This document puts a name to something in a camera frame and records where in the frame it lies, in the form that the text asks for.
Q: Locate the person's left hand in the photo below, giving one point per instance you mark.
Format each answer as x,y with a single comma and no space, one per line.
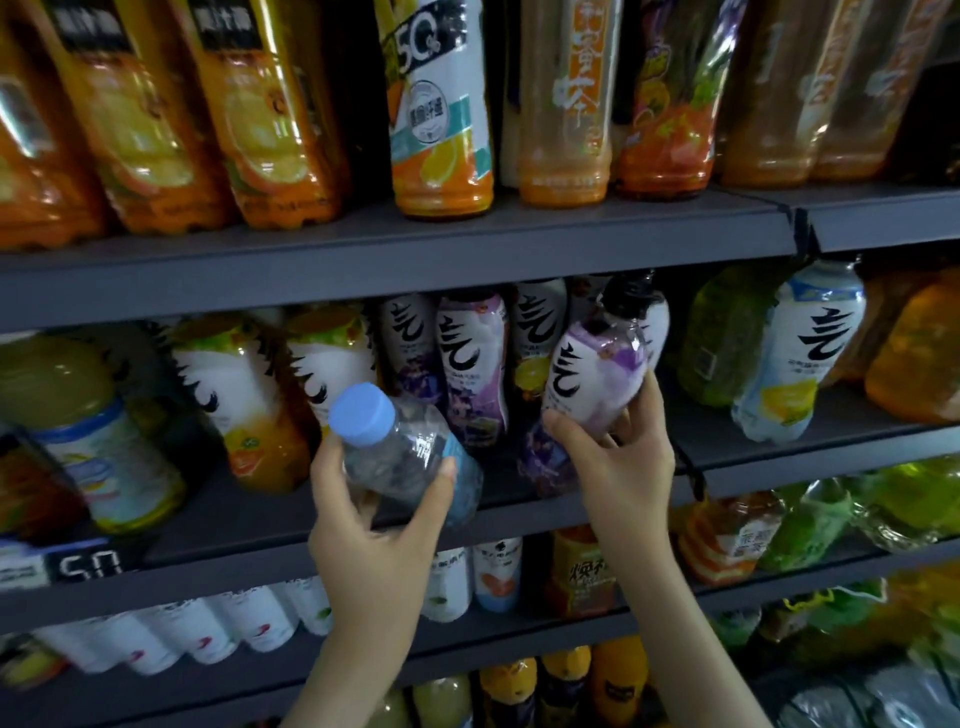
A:
375,578

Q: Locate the orange squat drink bottle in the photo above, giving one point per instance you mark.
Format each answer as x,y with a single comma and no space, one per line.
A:
918,353

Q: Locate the brushstroke bottle purple fruit print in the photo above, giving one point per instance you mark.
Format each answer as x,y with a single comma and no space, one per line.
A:
474,368
593,375

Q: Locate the row of shelf price tags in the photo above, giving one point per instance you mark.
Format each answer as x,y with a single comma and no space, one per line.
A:
68,563

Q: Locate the dark grey metal shelf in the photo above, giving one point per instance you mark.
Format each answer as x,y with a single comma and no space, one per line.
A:
450,248

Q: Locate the person's right hand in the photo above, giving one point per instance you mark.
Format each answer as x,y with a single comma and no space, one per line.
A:
627,488

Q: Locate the person's left forearm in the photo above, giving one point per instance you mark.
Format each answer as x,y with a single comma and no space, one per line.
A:
360,693

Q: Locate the yellow juice bottle blue label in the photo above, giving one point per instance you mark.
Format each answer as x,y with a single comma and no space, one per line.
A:
83,435

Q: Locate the clear blue water bottle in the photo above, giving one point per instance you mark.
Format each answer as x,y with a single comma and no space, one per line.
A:
393,443

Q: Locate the row of small white bottles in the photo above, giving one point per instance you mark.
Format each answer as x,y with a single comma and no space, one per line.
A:
225,623

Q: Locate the person's right forearm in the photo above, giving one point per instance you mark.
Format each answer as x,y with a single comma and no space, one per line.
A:
683,645

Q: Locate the purple label fruit drink bottle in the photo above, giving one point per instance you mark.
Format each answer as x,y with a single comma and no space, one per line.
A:
675,120

